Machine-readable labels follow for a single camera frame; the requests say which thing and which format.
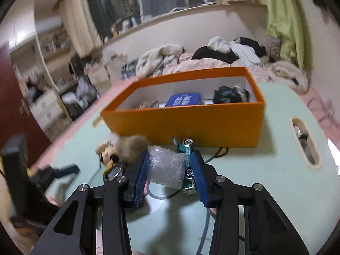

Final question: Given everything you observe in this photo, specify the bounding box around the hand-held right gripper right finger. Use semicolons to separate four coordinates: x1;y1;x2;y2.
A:
190;150;310;255

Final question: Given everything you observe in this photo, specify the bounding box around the small white drawer cabinet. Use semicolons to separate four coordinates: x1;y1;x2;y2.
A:
88;69;112;94

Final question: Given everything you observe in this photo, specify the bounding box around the white hoodie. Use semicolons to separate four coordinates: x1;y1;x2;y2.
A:
207;35;232;52

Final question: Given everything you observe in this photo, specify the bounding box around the blue tin box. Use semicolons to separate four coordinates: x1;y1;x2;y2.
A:
165;93;202;108

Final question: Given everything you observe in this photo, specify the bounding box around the pink floral quilt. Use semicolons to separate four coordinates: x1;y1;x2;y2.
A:
162;53;241;73

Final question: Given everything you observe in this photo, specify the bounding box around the white garment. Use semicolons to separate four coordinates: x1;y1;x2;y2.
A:
230;42;262;67

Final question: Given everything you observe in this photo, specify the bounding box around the black lace trimmed cloth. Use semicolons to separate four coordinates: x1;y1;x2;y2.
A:
212;84;251;104

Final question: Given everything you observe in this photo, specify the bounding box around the brown fur pompom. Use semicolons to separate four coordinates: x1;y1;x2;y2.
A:
117;135;151;165

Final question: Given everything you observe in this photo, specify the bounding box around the beige fleece garment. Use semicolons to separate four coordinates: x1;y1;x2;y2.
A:
135;45;184;77

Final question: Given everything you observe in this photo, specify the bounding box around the black clothes pile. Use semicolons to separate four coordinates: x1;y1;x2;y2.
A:
191;46;239;64

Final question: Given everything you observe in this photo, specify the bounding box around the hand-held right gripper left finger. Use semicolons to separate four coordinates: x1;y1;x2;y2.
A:
30;151;151;255

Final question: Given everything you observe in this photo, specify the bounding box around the beige clothes heap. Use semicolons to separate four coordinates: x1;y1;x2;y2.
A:
272;60;310;91

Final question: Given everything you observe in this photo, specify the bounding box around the teal toy car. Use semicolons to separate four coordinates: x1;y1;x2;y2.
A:
172;137;197;195

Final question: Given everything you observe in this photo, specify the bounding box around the dark window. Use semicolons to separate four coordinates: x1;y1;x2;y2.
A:
85;0;216;38

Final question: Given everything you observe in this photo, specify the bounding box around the clear plastic wrap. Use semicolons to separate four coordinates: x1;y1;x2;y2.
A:
147;146;189;189

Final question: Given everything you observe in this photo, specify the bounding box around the mint green printed desktop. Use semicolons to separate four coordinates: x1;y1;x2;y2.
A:
34;81;340;255

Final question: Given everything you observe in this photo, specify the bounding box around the grey bag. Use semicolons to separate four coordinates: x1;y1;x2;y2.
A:
76;81;98;104

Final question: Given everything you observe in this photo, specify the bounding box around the orange cardboard box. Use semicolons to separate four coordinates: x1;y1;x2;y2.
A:
99;67;266;148

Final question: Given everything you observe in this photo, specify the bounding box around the large white drawer unit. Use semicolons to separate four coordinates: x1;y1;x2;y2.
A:
28;90;72;136

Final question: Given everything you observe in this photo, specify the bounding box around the dark red wooden door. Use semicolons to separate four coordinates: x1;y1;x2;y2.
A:
0;41;51;165

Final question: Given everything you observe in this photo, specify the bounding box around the white wall shelf unit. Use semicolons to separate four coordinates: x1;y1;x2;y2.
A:
34;18;78;94

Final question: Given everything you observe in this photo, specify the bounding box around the plush doll keychain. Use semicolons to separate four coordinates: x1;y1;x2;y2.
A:
95;138;127;181

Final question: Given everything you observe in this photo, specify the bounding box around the light green hanging garment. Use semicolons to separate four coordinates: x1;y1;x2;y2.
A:
266;0;305;68

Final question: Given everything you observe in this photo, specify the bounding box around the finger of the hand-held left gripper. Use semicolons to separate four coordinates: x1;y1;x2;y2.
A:
31;164;80;189

